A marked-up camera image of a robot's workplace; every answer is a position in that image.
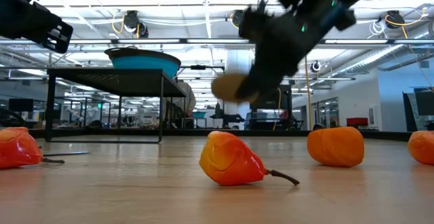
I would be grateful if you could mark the green-brown toy kiwi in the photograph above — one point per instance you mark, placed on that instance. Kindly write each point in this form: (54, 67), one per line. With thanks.
(225, 86)

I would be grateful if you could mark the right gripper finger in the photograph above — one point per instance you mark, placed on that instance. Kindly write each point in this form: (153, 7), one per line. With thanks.
(271, 71)

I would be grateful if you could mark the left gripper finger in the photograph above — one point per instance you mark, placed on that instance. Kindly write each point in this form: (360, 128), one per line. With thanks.
(44, 27)

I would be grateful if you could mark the person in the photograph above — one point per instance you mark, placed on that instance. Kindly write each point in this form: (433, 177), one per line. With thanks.
(188, 102)

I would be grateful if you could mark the small blue background bowl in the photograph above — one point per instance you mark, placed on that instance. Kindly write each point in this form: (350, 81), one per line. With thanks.
(199, 114)

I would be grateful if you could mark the white building pillar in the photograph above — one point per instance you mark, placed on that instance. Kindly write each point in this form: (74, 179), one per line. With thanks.
(237, 61)

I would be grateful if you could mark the small black monitor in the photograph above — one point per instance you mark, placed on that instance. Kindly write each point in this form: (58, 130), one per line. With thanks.
(20, 105)

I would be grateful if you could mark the orange-red toy pear with stem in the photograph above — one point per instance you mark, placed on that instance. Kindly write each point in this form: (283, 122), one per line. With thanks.
(17, 149)
(230, 159)

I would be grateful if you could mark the black monitor on stand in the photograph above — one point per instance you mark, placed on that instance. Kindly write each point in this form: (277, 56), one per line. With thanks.
(286, 98)

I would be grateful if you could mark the orange plush fruit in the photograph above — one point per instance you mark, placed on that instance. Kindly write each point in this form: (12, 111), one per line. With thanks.
(424, 147)

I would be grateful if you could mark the red box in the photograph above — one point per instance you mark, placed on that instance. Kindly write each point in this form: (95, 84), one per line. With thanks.
(357, 121)

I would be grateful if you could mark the black perforated metal rack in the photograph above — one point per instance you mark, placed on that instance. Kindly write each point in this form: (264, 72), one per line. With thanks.
(115, 79)

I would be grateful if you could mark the blue collapsible colander black rim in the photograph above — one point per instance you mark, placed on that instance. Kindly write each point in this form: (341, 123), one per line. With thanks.
(146, 62)

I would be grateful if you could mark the large black screen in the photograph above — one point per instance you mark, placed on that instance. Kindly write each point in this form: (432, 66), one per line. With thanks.
(424, 103)

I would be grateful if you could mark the orange bell pepper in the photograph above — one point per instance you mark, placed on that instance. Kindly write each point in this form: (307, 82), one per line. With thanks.
(335, 147)

